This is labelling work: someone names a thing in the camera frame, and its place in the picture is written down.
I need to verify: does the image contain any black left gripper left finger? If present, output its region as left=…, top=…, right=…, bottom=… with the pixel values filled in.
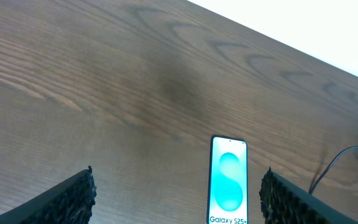
left=0, top=166, right=97, bottom=224

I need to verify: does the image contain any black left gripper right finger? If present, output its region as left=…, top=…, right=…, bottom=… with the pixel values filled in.
left=259, top=169, right=358, bottom=224

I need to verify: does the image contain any black charging cable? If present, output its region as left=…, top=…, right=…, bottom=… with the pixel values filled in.
left=308, top=144, right=358, bottom=195

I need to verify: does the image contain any blue screen smartphone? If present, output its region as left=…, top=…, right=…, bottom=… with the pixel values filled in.
left=206, top=134, right=249, bottom=224

